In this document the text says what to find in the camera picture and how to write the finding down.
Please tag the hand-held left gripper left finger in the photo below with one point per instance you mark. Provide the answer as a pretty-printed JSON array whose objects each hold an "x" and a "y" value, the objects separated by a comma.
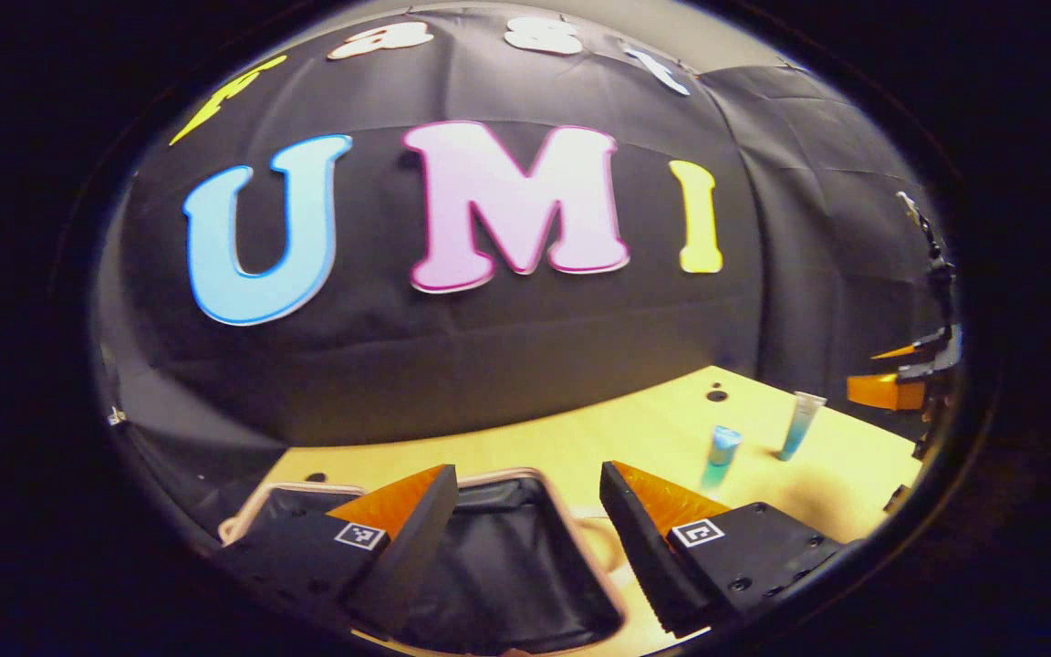
[{"x": 411, "y": 547}]

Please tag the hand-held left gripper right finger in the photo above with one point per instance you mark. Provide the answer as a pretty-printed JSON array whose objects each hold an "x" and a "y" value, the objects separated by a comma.
[{"x": 649, "y": 557}]

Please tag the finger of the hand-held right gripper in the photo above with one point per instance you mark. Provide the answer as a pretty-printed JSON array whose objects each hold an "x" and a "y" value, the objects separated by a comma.
[
  {"x": 890, "y": 392},
  {"x": 901, "y": 352}
]

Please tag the pink suitcase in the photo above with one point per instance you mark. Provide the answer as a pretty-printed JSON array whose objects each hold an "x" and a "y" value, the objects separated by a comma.
[{"x": 507, "y": 566}]

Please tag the teal squeeze tube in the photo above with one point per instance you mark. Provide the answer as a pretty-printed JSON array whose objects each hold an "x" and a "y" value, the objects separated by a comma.
[{"x": 799, "y": 427}]

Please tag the blue green small bottle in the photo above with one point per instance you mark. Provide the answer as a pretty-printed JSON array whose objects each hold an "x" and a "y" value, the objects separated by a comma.
[{"x": 722, "y": 452}]

